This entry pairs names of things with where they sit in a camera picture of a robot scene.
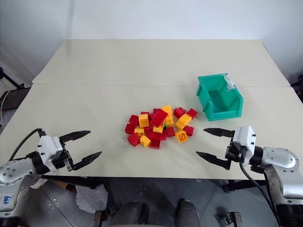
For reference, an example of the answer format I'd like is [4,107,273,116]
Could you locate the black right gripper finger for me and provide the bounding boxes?
[196,151,231,170]
[203,127,235,138]

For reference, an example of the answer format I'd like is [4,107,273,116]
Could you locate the black stand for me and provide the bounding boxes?
[0,67,25,89]

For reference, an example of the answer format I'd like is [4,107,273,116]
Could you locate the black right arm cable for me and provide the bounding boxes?
[239,160,281,215]

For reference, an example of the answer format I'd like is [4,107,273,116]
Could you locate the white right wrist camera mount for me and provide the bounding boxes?
[232,125,257,164]

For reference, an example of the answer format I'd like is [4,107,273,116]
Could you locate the clear tape strip on bin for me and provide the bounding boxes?
[223,74,235,92]

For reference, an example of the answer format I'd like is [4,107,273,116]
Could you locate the small metal clamp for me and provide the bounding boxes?
[215,207,235,226]

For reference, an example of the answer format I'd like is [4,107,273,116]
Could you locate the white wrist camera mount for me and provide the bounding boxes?
[37,135,64,167]
[232,125,257,164]

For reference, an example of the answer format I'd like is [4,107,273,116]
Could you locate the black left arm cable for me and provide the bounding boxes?
[8,128,46,162]

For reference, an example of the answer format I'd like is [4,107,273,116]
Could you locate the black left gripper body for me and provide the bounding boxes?
[50,139,76,172]

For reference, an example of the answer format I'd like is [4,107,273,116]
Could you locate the green plastic storage bin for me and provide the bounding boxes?
[195,73,244,122]

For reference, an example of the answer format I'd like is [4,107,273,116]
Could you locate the white cable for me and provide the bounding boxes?
[0,90,10,126]

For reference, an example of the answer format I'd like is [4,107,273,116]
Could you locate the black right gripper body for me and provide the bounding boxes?
[224,136,247,166]

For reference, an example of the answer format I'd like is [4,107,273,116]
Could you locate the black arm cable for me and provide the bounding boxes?
[8,128,46,162]
[239,160,281,215]

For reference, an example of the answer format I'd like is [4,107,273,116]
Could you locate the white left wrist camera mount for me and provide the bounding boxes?
[37,135,64,167]

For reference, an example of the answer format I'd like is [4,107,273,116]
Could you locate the dark equipment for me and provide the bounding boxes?
[290,74,303,103]

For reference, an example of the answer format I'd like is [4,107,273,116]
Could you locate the crumpled grey plastic bag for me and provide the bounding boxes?
[75,183,109,214]

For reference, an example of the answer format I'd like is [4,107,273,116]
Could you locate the dark rounded shape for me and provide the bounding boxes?
[110,201,149,227]
[176,198,201,227]

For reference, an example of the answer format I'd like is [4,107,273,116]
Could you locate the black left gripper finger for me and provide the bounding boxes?
[71,151,103,172]
[59,130,91,144]

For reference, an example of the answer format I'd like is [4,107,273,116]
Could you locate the red plastic toy brick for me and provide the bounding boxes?
[150,109,169,128]

